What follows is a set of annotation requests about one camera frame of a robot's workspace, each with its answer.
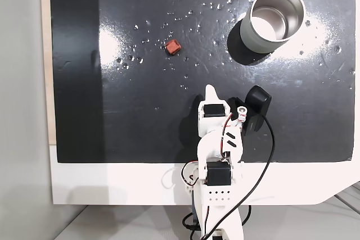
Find small red cube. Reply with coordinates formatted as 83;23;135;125
165;39;182;57

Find black glossy table mat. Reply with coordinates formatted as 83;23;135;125
49;0;356;164

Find black oval camera box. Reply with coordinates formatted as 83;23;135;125
243;85;273;137

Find red and black motor wires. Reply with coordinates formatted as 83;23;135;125
181;160;199;188

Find stainless steel cup with handle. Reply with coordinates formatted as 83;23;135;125
240;0;306;55

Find thin white cable loop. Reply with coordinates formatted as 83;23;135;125
161;166;177;191

